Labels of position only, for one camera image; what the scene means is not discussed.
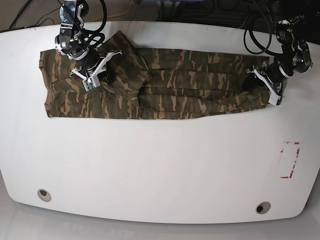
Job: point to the left table cable grommet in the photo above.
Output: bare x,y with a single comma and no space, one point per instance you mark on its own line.
44,195

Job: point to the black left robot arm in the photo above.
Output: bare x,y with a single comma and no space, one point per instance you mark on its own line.
288,47

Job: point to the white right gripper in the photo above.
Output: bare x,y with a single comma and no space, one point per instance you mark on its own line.
93,67

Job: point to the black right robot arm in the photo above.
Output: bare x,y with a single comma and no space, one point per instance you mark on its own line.
86,47

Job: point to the right table cable grommet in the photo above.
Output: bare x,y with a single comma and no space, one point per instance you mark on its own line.
263,208

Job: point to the red tape rectangle marking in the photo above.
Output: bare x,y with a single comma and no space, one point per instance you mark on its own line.
288,159

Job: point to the table cable grommet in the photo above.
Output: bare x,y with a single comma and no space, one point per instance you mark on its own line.
263,208
44,195

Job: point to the camouflage t-shirt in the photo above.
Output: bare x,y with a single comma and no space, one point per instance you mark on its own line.
154,83

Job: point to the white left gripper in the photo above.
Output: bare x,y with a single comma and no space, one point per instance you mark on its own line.
272,78

